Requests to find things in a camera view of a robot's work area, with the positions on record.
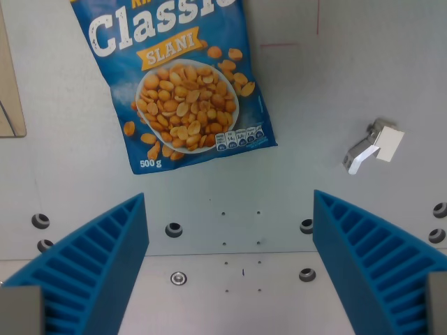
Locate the grey metal bracket with label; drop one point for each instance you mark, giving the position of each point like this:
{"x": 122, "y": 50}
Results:
{"x": 375, "y": 143}

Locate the blue peanut snack bag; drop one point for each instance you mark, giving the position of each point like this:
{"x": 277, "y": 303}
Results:
{"x": 181, "y": 87}

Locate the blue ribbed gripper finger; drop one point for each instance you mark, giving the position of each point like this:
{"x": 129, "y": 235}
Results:
{"x": 101, "y": 265}
{"x": 363, "y": 258}

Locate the shiny silver table screw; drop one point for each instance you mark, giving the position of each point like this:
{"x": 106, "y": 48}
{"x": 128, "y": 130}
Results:
{"x": 178, "y": 278}

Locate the light wooden board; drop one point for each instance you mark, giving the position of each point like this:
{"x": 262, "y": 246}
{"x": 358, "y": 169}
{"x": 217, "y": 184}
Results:
{"x": 9, "y": 80}

